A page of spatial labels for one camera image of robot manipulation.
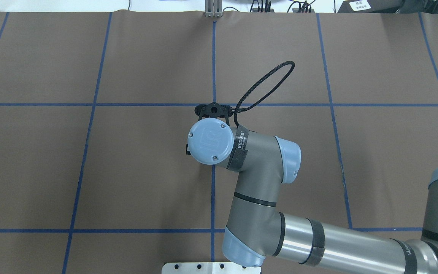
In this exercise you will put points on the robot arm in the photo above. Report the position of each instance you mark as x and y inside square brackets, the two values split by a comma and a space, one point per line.
[255, 229]

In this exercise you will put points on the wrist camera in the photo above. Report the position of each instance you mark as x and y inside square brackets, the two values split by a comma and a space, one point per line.
[213, 110]

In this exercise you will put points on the white camera mast pedestal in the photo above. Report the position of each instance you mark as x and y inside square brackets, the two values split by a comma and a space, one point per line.
[208, 268]

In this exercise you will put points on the aluminium frame post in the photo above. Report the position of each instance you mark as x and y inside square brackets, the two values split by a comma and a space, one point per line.
[213, 8]

